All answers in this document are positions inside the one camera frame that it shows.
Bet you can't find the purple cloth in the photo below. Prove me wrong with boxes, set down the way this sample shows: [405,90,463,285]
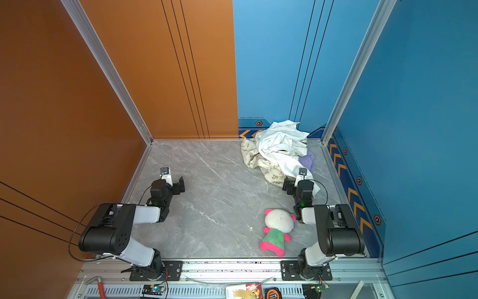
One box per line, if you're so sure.
[298,150,315,173]

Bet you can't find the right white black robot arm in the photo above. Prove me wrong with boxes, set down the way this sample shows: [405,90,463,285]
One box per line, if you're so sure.
[281,178,365,281]

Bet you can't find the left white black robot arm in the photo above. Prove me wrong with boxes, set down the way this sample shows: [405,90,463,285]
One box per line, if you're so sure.
[68,174,185,281]

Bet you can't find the white crumpled cloth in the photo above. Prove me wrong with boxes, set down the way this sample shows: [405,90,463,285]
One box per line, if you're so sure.
[253,120,314,179]

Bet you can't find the cream green printed cloth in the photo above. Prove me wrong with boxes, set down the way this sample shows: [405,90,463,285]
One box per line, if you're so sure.
[241,138,286,188]

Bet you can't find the pink green plush toy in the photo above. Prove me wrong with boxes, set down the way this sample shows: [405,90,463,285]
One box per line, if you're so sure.
[260,209,296,257]

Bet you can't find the green circuit board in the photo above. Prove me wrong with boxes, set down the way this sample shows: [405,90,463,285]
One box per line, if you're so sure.
[141,284,168,299]

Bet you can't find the small right circuit board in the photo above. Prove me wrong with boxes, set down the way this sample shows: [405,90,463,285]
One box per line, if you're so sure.
[311,281,329,293]

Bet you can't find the black orange tape measure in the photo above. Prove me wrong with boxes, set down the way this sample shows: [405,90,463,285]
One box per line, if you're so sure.
[264,287,283,299]

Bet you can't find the red beige box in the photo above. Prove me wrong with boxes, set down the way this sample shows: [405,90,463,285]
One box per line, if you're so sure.
[225,283,263,299]

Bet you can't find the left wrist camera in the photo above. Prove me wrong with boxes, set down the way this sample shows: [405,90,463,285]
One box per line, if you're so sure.
[160,167,173,186]

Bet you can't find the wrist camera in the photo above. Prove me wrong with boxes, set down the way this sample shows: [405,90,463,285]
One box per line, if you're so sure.
[160,167,173,186]
[295,168,308,187]

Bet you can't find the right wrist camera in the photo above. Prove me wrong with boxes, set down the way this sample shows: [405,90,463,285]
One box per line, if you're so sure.
[295,168,308,187]

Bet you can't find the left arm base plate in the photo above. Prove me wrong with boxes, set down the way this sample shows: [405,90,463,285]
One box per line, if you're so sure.
[129,260,183,282]

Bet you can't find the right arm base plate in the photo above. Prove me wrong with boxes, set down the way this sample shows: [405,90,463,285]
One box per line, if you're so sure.
[280,260,333,282]

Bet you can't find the aluminium front rail frame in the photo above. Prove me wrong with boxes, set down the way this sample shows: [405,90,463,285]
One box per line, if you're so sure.
[68,257,394,299]

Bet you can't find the red handled tool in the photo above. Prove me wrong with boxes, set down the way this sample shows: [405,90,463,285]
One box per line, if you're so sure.
[85,276,106,299]

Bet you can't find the right aluminium corner post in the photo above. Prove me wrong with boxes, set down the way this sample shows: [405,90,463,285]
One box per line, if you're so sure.
[321,0,397,146]

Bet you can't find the aluminium corner post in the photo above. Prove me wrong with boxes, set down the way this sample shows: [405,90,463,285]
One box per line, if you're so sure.
[61,0,154,147]
[321,0,397,146]

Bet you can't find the left aluminium corner post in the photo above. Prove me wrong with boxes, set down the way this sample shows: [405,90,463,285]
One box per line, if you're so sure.
[61,0,154,147]

